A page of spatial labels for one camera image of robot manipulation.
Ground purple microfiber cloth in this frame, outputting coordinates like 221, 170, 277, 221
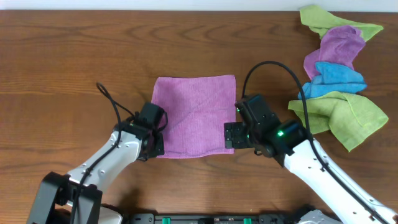
151, 75, 236, 159

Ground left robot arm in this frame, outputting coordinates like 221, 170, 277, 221
27, 103, 167, 223

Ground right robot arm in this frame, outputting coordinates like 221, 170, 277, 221
224, 95, 397, 223

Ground blue cloth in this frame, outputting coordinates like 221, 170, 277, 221
302, 62, 367, 100

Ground green cloth lower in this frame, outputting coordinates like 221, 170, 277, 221
306, 91, 389, 151

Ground green cloth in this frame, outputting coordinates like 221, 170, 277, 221
299, 4, 384, 42
306, 91, 389, 151

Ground purple cloth in pile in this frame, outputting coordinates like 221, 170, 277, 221
303, 25, 366, 80

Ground green cloth top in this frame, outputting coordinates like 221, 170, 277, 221
299, 4, 384, 42

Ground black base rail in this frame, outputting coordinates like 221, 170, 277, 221
127, 213, 298, 224

